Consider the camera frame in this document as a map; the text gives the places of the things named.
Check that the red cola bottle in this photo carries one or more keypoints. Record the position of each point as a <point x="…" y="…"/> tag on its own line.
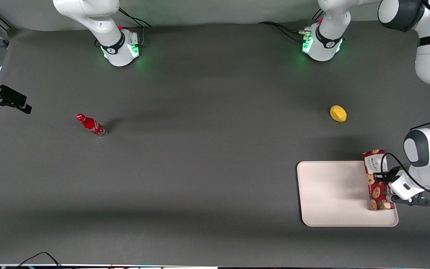
<point x="91" y="125"/>

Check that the cream rectangular tray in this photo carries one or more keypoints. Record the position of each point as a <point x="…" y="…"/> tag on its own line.
<point x="334" y="194"/>

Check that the yellow lemon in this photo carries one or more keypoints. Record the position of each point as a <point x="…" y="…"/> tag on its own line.
<point x="338" y="113"/>

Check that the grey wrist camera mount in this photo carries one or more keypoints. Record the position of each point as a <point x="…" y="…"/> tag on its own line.
<point x="413" y="201"/>

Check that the red tartan cookie box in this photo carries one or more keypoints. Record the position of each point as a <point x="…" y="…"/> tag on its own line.
<point x="377" y="194"/>

